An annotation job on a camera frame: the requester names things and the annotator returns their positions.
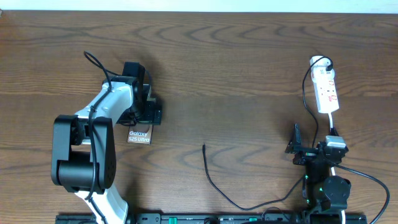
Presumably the black usb charging cable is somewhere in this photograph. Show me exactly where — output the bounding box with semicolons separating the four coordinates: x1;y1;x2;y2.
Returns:
202;56;334;212

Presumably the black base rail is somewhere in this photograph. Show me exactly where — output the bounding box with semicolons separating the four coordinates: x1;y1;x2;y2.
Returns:
55;213;368;224

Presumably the white power strip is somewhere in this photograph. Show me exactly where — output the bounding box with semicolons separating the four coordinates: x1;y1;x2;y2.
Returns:
311;68;340;114

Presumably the white usb wall charger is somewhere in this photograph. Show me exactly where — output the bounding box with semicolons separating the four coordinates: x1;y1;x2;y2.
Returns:
310;55;335;83

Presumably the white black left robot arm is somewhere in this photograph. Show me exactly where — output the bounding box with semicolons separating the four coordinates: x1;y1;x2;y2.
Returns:
51;62;162;223

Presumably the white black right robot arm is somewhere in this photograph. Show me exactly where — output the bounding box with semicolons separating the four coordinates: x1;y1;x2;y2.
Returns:
285;124;351;223

